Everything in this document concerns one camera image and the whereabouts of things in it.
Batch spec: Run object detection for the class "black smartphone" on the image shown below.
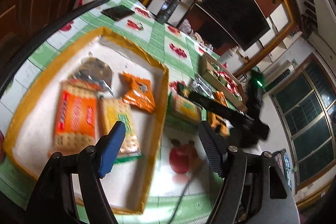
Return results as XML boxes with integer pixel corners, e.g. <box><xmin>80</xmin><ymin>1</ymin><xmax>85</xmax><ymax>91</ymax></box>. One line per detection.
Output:
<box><xmin>101</xmin><ymin>5</ymin><xmax>134</xmax><ymax>21</ymax></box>

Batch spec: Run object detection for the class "wooden cabinet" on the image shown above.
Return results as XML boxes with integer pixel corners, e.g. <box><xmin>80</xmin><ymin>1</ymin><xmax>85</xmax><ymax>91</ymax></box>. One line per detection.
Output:
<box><xmin>0</xmin><ymin>0</ymin><xmax>102</xmax><ymax>42</ymax></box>

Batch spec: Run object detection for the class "large orange snack bag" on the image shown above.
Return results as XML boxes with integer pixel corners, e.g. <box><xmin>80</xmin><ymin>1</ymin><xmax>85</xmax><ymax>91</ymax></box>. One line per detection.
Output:
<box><xmin>207</xmin><ymin>111</ymin><xmax>230</xmax><ymax>138</ymax></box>

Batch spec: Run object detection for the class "black television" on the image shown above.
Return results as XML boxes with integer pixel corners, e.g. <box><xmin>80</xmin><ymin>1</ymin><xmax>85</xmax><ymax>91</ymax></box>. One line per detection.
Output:
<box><xmin>201</xmin><ymin>0</ymin><xmax>270</xmax><ymax>50</ymax></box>

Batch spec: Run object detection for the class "orange cracker pack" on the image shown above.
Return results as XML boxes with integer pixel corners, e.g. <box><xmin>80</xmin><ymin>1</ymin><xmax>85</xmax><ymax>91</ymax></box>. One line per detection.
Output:
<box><xmin>49</xmin><ymin>82</ymin><xmax>97</xmax><ymax>155</ymax></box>

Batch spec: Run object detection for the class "brown cardboard box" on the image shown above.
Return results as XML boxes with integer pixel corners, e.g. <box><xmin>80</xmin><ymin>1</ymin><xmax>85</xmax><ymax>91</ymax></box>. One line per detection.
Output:
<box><xmin>199</xmin><ymin>53</ymin><xmax>247</xmax><ymax>112</ymax></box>

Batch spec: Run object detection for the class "green fruit-print tablecloth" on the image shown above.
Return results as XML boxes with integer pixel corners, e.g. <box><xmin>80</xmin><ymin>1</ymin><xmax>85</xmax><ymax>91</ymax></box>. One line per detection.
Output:
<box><xmin>1</xmin><ymin>0</ymin><xmax>214</xmax><ymax>223</ymax></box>

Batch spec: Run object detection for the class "green cracker pack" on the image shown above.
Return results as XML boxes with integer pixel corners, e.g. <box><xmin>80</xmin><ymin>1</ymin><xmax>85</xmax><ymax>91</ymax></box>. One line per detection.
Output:
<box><xmin>98</xmin><ymin>97</ymin><xmax>144</xmax><ymax>164</ymax></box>
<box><xmin>166</xmin><ymin>92</ymin><xmax>202</xmax><ymax>134</ymax></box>

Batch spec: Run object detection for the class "silver foil snack bag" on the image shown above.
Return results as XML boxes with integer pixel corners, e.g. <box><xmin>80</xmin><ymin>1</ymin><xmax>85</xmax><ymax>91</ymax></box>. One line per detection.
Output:
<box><xmin>68</xmin><ymin>57</ymin><xmax>114</xmax><ymax>97</ymax></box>

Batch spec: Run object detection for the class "dark green snack packet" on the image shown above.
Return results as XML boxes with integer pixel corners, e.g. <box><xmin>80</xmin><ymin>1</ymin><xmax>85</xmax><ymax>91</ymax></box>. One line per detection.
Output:
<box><xmin>177</xmin><ymin>82</ymin><xmax>191</xmax><ymax>99</ymax></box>

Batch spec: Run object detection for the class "red green candies pile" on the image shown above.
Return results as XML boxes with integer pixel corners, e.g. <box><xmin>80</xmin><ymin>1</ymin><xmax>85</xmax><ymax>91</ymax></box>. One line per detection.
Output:
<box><xmin>210</xmin><ymin>63</ymin><xmax>243</xmax><ymax>102</ymax></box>

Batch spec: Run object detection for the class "small orange snack packet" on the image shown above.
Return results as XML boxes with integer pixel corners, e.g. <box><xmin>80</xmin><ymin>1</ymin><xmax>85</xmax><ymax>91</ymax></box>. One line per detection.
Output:
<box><xmin>122</xmin><ymin>71</ymin><xmax>156</xmax><ymax>113</ymax></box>

